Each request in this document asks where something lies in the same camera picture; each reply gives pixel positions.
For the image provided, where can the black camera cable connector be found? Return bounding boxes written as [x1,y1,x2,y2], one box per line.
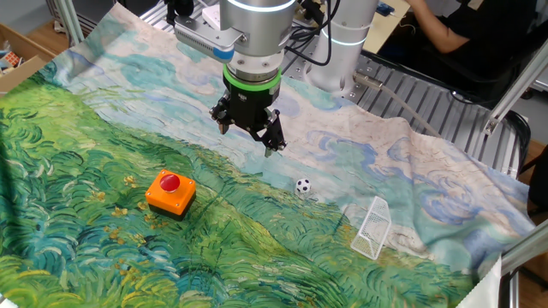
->
[164,0,195,26]

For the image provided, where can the white sheet corner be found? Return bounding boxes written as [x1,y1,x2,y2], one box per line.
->
[456,255,503,308]

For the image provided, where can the orange box with red button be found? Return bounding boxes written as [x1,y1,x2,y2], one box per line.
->
[145,169,198,222]

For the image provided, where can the black coiled cable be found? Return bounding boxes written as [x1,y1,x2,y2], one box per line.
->
[289,23,320,52]

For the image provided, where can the grey corrugated hose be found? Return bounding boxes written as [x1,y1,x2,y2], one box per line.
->
[353,70,442,139]

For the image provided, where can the person's bare forearm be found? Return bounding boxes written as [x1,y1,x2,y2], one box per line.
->
[404,0,470,55]

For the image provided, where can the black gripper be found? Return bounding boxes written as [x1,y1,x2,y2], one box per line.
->
[208,83,288,159]

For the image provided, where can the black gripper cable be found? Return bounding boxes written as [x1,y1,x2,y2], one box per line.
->
[284,0,342,68]

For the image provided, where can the aluminium frame bar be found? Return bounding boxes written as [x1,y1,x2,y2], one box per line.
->
[498,230,548,308]

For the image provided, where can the cardboard box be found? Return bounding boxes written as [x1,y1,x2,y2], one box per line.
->
[0,23,57,93]

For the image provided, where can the slanted aluminium frame post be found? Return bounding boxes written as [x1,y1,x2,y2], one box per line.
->
[482,49,548,137]

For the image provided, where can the black cable bundle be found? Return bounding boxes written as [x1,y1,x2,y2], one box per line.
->
[504,110,533,173]

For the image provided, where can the Rubik's cube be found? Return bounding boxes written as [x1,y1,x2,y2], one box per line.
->
[2,50,22,69]

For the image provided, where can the white miniature goal net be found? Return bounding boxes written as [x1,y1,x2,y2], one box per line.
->
[349,195,393,261]

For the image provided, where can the seated person in black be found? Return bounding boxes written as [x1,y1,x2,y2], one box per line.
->
[378,0,548,110]

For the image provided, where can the painted landscape cloth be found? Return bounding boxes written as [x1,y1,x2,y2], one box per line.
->
[0,2,536,308]

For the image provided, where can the light wooden board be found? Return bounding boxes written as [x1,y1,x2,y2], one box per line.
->
[361,0,412,55]

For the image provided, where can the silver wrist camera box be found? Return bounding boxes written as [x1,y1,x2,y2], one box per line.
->
[173,15,236,64]

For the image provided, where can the aluminium frame legs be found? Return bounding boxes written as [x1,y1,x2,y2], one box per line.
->
[53,0,85,46]

